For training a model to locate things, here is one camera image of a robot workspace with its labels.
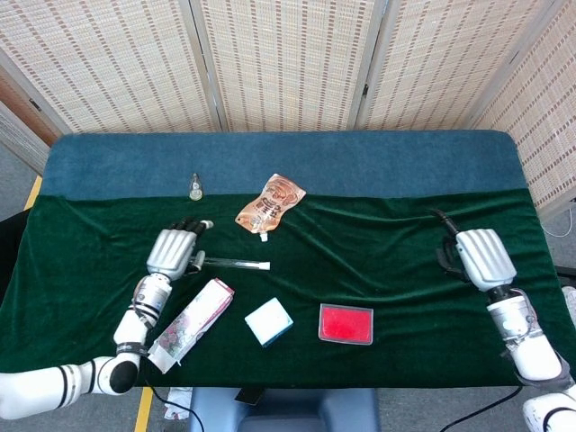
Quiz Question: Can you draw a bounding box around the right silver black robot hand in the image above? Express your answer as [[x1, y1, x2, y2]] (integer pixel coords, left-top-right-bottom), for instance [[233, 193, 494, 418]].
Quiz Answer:
[[429, 207, 518, 292]]

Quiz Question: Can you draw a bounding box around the woven bamboo screen panel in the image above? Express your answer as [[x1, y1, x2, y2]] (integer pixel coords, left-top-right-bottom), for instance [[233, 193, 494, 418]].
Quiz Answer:
[[467, 0, 576, 221], [0, 0, 224, 136], [355, 0, 566, 131], [188, 0, 388, 133]]

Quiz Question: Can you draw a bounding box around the blue carpet table cover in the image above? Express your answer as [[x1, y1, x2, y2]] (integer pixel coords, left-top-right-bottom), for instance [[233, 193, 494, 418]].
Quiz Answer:
[[40, 130, 528, 202]]

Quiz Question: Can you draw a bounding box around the dark green velvet cloth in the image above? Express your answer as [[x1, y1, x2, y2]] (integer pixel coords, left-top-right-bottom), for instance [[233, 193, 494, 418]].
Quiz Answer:
[[2, 187, 566, 389]]

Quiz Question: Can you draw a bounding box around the transparent glass test tube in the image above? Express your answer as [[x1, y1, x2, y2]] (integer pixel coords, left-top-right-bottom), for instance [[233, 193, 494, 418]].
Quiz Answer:
[[193, 255, 265, 271]]

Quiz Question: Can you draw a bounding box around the black bulky object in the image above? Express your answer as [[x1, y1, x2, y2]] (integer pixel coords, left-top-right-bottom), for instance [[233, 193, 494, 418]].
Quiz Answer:
[[0, 210, 32, 298]]

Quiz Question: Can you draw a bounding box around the long white floral box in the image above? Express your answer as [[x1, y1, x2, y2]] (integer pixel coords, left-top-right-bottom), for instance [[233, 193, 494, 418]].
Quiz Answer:
[[147, 277, 236, 374]]

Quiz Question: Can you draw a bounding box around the orange spouted drink pouch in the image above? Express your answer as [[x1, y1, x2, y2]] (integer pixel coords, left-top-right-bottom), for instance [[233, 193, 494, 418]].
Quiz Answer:
[[234, 173, 308, 243]]

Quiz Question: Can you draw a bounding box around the thin white cable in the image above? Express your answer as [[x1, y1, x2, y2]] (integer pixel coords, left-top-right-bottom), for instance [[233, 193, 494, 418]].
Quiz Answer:
[[542, 220, 572, 238]]

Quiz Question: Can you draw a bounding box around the small light blue box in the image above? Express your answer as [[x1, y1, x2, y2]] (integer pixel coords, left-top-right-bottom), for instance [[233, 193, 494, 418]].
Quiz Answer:
[[244, 296, 294, 348]]

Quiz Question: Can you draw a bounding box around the red ink pad clear case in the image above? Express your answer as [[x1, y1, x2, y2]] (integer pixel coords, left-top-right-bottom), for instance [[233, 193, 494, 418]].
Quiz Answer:
[[317, 302, 375, 347]]

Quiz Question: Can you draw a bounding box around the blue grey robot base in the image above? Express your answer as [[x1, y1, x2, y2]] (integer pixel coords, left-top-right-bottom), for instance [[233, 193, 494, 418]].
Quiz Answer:
[[187, 386, 383, 432]]

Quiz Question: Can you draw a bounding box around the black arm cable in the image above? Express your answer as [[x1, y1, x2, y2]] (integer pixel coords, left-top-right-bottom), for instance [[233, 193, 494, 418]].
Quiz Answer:
[[143, 380, 195, 416], [443, 384, 523, 432]]

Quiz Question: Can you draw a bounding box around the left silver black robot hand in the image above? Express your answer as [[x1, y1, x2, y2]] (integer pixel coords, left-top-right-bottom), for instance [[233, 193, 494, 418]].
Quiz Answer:
[[146, 216, 215, 278]]

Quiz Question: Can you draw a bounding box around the grey woven screen panel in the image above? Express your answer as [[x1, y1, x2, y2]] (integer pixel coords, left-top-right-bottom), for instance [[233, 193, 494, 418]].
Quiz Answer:
[[0, 101, 51, 175]]

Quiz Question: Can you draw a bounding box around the crumpled white cloth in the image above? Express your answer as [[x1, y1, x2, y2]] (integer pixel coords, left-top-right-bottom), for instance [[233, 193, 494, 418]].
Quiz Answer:
[[162, 386, 194, 420]]

